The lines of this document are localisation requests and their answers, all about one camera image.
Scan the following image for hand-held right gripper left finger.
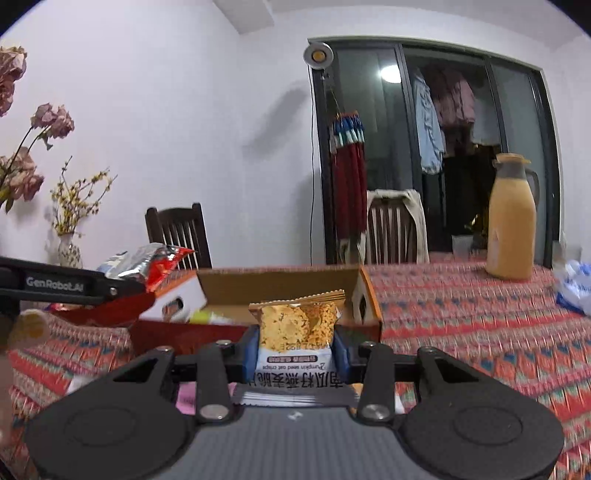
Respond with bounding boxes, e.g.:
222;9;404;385
99;325;259;424

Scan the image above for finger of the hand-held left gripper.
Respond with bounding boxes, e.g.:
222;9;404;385
92;272;149;306

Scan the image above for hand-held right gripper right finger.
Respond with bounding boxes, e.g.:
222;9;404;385
332;329;490;426

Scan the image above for red silver snack bag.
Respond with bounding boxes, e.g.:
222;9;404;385
48;243;195;328

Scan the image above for golden cracker packet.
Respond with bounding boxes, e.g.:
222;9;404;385
233;290;352;407

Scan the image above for red cardboard box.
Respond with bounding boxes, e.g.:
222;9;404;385
129;265;384;358

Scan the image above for pink snack packet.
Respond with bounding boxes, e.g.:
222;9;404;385
178;383;199;414

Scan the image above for person's left hand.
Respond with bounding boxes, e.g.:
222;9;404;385
0;308;51;444

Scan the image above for floral ceramic vase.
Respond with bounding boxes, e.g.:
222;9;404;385
58;233;84;269

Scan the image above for green packet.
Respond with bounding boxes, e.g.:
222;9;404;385
189;309;232;324

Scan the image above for dark wooden chair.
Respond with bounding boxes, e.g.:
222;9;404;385
145;203;213;271

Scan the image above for yellow flower branches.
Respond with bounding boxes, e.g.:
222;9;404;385
50;157;116;236

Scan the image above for pink artificial flowers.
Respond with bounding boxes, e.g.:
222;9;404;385
0;45;75;213

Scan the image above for red patterned tablecloth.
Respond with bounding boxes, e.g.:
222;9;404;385
0;263;591;480

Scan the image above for wooden chair with draped bag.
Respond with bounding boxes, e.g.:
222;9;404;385
367;189;430;266

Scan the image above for green potted plant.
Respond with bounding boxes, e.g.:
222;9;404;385
464;212;490;252

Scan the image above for yellow thermos jug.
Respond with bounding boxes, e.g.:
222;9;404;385
487;154;541;281

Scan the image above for light blue hanging shirt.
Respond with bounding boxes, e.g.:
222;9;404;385
413;69;446;175

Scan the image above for blue white tissue pack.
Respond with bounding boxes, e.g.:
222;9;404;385
554;260;591;317

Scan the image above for white hanging garment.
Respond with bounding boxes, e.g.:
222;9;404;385
471;92;502;146

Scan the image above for pink hanging garment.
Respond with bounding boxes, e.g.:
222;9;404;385
434;69;476;130

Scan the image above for dark framed sliding glass door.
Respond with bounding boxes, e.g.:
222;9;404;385
308;38;561;268

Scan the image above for round floor lamp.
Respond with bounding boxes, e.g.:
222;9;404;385
303;41;334;265

